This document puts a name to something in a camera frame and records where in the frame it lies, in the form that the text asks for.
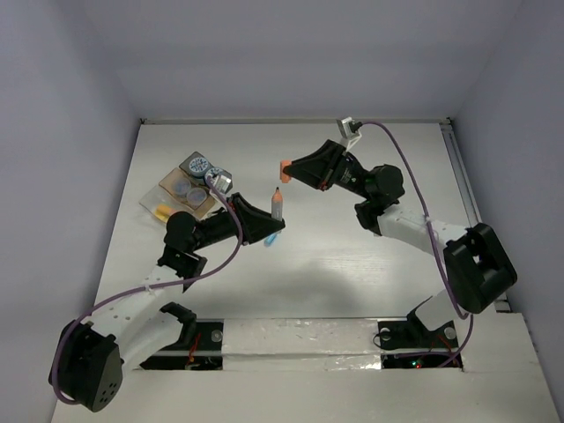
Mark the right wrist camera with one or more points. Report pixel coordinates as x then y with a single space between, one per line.
349 130

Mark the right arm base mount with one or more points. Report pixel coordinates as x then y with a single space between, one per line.
409 344

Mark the clear small jar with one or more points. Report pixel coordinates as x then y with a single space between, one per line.
196 197

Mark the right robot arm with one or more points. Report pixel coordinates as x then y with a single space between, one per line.
473 264

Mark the red-orange marker cap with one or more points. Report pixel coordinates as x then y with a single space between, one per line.
283 176

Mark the dark grey plastic bin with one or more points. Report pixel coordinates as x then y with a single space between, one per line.
184 167

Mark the yellow highlighter marker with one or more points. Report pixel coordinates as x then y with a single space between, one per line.
163 212

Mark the grey lid small jar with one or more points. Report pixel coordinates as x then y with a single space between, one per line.
181 187

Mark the blue lid jar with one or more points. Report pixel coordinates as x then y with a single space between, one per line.
199 166

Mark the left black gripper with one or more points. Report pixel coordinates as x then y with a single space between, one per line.
256 224

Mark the clear plastic bin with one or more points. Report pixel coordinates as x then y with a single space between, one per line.
154 197

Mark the red-orange highlighter marker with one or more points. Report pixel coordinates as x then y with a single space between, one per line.
277 205

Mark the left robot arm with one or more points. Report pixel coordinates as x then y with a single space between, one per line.
118 334

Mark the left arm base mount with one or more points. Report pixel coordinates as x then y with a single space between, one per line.
198 347

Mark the blue marker cap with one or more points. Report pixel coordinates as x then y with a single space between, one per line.
270 239

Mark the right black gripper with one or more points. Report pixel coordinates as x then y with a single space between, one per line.
316 167

